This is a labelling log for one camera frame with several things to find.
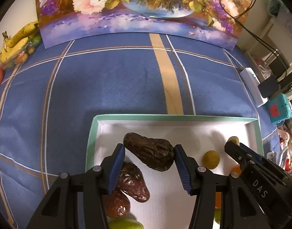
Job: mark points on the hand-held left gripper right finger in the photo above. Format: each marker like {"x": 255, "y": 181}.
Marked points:
{"x": 183, "y": 171}

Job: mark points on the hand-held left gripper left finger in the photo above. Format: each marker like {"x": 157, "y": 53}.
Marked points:
{"x": 116, "y": 169}

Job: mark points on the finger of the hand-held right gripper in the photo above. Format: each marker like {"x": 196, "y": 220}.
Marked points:
{"x": 235, "y": 153}
{"x": 254, "y": 153}

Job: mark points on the small yellow round fruit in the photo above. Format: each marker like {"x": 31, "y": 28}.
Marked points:
{"x": 210, "y": 159}
{"x": 233, "y": 139}

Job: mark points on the dark wrinkled avocado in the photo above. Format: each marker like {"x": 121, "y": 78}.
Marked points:
{"x": 148, "y": 151}

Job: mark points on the large orange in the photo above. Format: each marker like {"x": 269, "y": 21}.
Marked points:
{"x": 218, "y": 200}

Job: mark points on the white tray with green rim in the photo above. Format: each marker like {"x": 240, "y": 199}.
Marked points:
{"x": 160, "y": 128}

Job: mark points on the small mandarin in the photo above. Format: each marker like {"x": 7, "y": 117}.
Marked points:
{"x": 236, "y": 169}

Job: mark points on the glossy dark brown fruit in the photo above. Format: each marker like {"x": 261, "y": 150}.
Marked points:
{"x": 134, "y": 183}

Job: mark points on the reddish brown wrinkled fruit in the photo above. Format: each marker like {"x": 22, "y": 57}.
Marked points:
{"x": 117, "y": 205}

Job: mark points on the colourful clutter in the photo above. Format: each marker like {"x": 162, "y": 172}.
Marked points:
{"x": 291, "y": 143}

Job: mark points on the teal box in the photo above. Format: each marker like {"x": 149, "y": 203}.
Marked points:
{"x": 279, "y": 109}

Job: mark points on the black power adapter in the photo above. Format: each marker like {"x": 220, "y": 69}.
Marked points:
{"x": 268, "y": 85}

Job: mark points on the white power strip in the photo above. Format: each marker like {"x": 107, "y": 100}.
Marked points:
{"x": 252, "y": 83}

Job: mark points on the blue checked tablecloth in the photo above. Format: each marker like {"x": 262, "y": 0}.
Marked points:
{"x": 100, "y": 81}

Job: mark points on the small apricot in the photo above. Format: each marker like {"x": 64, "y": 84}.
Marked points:
{"x": 22, "y": 58}

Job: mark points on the clear plastic fruit bag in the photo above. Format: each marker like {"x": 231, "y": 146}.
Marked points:
{"x": 10, "y": 64}

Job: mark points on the small green fruit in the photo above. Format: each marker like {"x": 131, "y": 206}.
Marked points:
{"x": 36, "y": 40}

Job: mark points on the floral painting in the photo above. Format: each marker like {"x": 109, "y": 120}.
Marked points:
{"x": 136, "y": 16}

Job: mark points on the yellow banana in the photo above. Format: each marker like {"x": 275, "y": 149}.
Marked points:
{"x": 11, "y": 51}
{"x": 23, "y": 32}

